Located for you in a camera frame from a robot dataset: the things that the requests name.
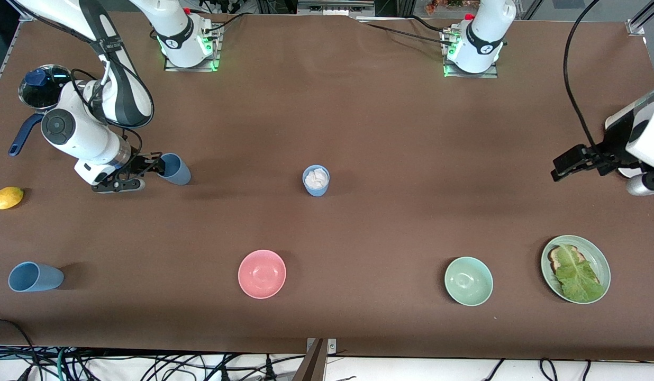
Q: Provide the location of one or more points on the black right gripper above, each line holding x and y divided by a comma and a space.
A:
138, 163

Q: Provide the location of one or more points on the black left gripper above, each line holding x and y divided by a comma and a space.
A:
611, 150

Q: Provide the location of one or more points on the blue plastic cup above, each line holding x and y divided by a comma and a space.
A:
36, 278
179, 172

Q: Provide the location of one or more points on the white tissue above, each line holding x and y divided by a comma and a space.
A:
316, 179

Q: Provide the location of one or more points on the blue cup holding white tissue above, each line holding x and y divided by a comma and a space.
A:
316, 192

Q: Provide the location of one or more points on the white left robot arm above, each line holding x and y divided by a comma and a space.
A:
483, 42

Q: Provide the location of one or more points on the white toaster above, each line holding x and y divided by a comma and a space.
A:
628, 173

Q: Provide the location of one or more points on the mint green plate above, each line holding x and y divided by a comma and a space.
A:
597, 256

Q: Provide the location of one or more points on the toasted bread slice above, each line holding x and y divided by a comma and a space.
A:
553, 260

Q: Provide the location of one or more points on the green lettuce leaf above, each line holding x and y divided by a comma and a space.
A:
578, 278

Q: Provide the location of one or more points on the yellow lemon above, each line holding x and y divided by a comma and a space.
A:
7, 198

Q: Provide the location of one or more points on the pink bowl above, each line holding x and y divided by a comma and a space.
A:
262, 274

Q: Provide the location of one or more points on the mint green bowl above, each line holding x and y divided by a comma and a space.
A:
469, 281

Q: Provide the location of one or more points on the brown table cover cloth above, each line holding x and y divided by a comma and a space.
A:
411, 132

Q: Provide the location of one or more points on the grey power strip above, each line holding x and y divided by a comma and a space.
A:
335, 9

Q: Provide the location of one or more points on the small metal table clamp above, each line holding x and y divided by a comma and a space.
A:
332, 346

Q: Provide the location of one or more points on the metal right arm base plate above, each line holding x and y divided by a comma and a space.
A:
215, 53

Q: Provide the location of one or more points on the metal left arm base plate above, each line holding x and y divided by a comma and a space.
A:
488, 73

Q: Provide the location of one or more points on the metal corner bracket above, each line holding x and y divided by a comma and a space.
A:
635, 27

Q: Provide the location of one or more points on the aluminium frame profile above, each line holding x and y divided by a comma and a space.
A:
650, 10

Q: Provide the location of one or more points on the grey camera mount bar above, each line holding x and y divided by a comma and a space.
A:
312, 368

